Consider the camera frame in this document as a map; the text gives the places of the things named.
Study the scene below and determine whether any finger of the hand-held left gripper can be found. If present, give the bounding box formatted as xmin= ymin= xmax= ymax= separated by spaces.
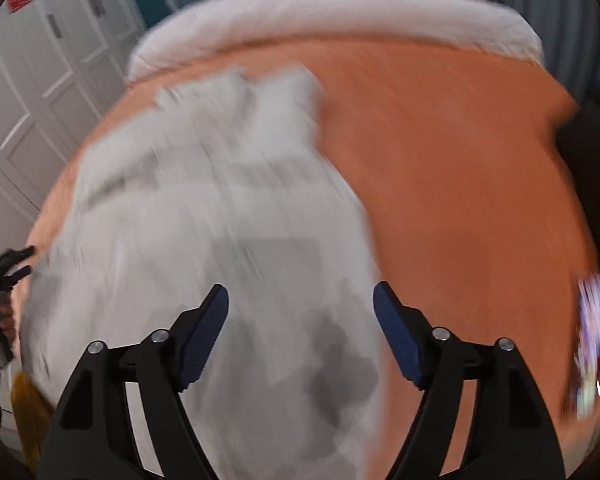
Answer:
xmin=0 ymin=245 xmax=37 ymax=273
xmin=2 ymin=266 xmax=34 ymax=289

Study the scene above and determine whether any person's left hand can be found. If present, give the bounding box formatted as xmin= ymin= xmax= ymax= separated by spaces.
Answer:
xmin=0 ymin=304 xmax=17 ymax=345

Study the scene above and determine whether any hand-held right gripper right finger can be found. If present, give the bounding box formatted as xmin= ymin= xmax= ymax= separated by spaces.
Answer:
xmin=373 ymin=281 xmax=566 ymax=480

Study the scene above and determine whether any grey curtain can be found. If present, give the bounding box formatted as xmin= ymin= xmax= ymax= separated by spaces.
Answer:
xmin=485 ymin=0 xmax=600 ymax=101

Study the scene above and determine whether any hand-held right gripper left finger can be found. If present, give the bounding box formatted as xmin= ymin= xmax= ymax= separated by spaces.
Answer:
xmin=37 ymin=284 xmax=229 ymax=480

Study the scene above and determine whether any colourful printed cloth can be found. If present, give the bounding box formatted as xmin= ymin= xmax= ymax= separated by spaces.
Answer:
xmin=565 ymin=272 xmax=600 ymax=418

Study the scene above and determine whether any pale pink duvet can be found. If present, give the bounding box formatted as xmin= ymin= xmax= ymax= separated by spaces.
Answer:
xmin=127 ymin=0 xmax=546 ymax=86

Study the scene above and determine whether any orange bed cover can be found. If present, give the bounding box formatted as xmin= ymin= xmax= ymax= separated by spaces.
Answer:
xmin=10 ymin=40 xmax=600 ymax=480

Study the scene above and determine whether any beige duvet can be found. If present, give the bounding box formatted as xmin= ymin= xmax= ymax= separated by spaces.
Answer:
xmin=17 ymin=62 xmax=386 ymax=480

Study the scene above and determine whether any white panelled wardrobe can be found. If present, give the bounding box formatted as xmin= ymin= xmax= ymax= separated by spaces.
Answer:
xmin=0 ymin=0 xmax=148 ymax=271

